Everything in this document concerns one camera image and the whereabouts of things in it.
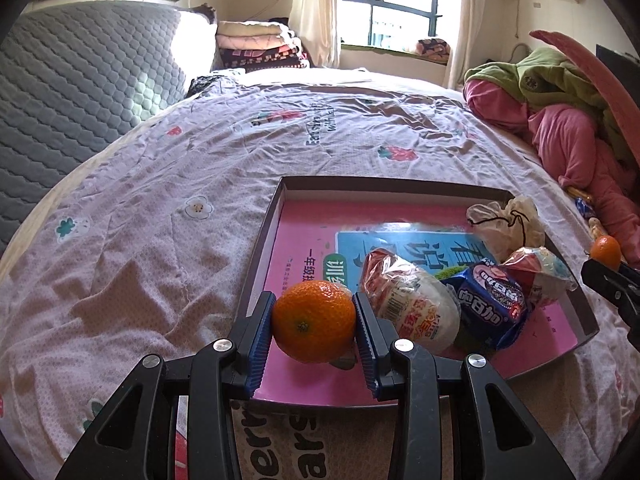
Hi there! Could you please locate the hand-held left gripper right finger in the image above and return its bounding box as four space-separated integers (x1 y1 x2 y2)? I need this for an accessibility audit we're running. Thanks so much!
352 292 576 480

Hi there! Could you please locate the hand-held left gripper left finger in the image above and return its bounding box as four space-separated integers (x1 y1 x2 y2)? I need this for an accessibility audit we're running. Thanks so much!
55 291 277 480

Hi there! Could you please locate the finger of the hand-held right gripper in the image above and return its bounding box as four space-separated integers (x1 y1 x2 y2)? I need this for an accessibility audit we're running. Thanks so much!
581 258 640 346

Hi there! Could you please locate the small orange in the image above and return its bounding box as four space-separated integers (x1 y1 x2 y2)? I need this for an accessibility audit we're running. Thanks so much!
590 235 622 268

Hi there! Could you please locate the large orange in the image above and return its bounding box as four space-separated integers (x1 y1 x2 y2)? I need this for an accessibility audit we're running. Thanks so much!
271 280 357 363

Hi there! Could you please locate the white toy egg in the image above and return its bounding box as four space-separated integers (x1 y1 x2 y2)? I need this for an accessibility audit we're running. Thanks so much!
360 249 461 353

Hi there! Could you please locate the blue and white ball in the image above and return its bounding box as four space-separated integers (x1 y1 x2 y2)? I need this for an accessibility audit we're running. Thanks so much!
502 246 578 308

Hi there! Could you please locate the white drawstring mesh pouch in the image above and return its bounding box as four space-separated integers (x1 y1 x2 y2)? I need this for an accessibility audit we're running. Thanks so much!
466 195 546 263

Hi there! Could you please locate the blue snack packet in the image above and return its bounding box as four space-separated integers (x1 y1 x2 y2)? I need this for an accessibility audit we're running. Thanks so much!
442 262 531 351

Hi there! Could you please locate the dark cardboard box tray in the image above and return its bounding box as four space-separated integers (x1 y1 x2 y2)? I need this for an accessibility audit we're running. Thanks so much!
235 176 600 408

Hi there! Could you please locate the pink and blue book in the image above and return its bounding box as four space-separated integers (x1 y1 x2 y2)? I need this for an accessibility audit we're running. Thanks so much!
255 197 583 403

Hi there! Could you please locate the pink quilt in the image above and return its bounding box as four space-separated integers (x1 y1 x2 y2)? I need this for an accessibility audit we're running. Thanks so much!
462 77 640 251

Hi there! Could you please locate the long pink cushion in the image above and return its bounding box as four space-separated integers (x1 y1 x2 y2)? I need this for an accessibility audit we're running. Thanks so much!
530 29 640 171

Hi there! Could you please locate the green blanket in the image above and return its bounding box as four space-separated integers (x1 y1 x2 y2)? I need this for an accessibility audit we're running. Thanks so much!
465 47 640 161

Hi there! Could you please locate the black television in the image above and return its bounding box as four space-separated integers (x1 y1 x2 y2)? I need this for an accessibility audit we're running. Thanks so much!
596 44 633 68

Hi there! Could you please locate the dark patterned cloth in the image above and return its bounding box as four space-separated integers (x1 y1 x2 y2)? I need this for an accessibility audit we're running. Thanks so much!
187 75 231 96

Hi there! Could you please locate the dark patterned folded blanket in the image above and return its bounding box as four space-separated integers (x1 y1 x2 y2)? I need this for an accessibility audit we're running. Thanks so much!
220 46 311 70

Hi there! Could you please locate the cream curtain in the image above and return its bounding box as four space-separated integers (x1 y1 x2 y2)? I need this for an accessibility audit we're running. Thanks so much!
287 0 343 68
445 0 501 91

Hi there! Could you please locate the patterned cloth on sill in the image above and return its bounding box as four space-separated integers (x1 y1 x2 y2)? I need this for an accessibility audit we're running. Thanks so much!
416 37 451 63

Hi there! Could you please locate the pink folded blanket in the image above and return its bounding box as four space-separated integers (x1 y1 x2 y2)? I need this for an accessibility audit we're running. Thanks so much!
217 35 301 52

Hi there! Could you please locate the white pillow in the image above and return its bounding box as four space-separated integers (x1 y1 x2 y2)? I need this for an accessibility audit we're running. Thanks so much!
177 7 218 73

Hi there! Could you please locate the grey quilted headboard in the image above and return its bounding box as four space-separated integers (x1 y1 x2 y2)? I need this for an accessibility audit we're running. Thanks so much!
0 0 216 256

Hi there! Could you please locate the cream folded blanket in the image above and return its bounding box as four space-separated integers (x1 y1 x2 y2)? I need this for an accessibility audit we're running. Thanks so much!
216 20 296 38

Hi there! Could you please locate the window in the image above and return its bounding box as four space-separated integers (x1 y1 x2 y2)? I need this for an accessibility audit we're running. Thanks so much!
341 0 463 53

